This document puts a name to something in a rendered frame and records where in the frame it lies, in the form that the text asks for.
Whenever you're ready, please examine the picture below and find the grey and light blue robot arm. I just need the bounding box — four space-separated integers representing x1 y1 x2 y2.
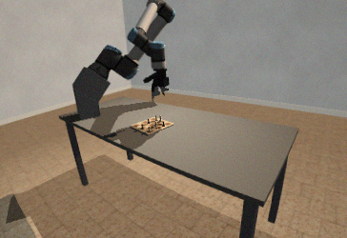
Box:
88 0 175 80

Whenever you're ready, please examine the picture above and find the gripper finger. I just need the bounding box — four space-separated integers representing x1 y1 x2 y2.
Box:
152 81 160 100
160 87 169 96

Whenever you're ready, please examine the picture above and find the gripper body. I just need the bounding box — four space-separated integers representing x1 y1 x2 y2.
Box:
153 69 169 88

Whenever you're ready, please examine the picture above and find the chessboard with pieces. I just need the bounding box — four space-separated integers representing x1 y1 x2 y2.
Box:
130 117 174 135

